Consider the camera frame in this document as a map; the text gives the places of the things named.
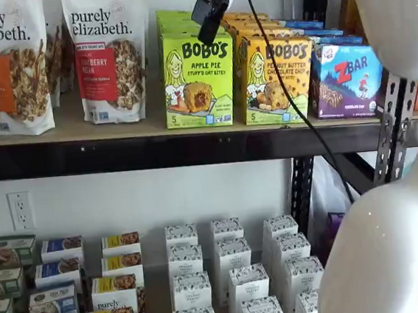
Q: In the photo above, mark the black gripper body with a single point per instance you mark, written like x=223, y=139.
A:
x=209, y=6

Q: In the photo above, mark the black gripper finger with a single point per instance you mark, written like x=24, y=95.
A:
x=209, y=30

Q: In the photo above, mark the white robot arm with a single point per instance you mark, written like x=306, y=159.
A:
x=395, y=16

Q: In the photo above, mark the yellow Bobo's peanut butter box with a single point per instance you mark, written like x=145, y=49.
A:
x=245, y=34
x=243, y=15
x=244, y=24
x=279, y=83

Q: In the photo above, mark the green Bobo's apple pie box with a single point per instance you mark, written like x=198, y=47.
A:
x=171, y=15
x=199, y=91
x=174, y=28

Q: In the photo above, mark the blue Zbar box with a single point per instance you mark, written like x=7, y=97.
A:
x=346, y=80
x=335, y=40
x=303, y=23
x=319, y=32

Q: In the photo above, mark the black shelf beam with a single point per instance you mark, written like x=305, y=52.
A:
x=157, y=154

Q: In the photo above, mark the black shelf brace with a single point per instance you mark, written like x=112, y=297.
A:
x=355, y=172

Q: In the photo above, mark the blue white granola box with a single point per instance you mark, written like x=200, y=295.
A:
x=52, y=301
x=60, y=248
x=57, y=271

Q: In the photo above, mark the white granola bag red label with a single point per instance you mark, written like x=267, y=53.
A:
x=111, y=62

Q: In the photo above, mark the white plastic bag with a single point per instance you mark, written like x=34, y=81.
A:
x=327, y=197

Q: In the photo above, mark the white granola bag orange label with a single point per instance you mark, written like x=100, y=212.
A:
x=8, y=72

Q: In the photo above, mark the purple package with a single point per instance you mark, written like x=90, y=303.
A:
x=336, y=233

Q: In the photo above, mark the oatmeal boxes group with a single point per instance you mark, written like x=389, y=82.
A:
x=159, y=309

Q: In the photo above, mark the black perforated shelf post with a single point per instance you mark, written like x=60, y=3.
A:
x=303, y=192
x=392, y=139

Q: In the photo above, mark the white wall outlet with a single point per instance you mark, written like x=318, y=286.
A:
x=21, y=211

